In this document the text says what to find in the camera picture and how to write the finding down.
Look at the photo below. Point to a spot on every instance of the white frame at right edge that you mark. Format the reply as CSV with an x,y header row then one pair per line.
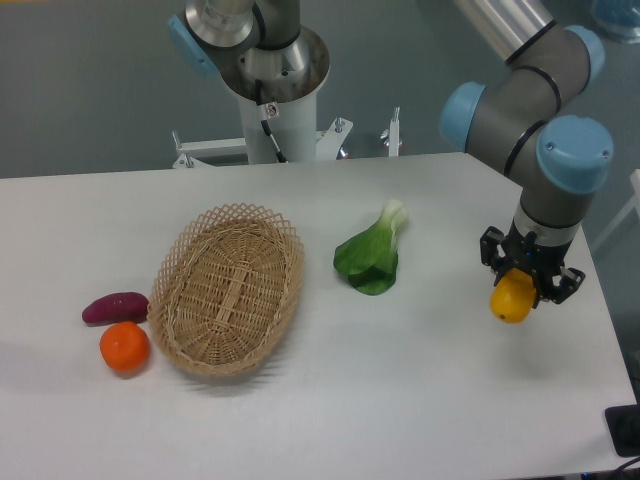
x,y
621,223

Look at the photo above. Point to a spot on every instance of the green bok choy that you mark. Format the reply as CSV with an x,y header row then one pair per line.
x,y
369,260

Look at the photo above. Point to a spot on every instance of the orange tangerine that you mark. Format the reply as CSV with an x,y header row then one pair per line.
x,y
124,347

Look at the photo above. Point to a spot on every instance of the woven wicker basket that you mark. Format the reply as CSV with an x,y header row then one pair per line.
x,y
227,290

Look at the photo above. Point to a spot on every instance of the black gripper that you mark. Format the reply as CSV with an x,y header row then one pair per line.
x,y
553,281

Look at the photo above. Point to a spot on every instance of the black device at table edge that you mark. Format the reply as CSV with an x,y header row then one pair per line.
x,y
623,426

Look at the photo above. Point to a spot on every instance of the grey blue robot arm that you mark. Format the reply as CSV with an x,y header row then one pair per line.
x,y
275,66

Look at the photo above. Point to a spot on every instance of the blue object top right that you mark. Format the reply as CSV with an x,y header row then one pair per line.
x,y
618,18

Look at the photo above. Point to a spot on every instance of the purple sweet potato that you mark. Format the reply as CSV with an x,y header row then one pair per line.
x,y
116,308

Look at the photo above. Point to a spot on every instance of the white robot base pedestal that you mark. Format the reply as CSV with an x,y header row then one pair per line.
x,y
292,124

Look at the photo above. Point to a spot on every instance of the white mounting bracket frame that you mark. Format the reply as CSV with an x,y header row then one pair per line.
x,y
329,147

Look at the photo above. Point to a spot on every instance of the yellow mango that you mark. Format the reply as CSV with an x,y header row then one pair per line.
x,y
513,297

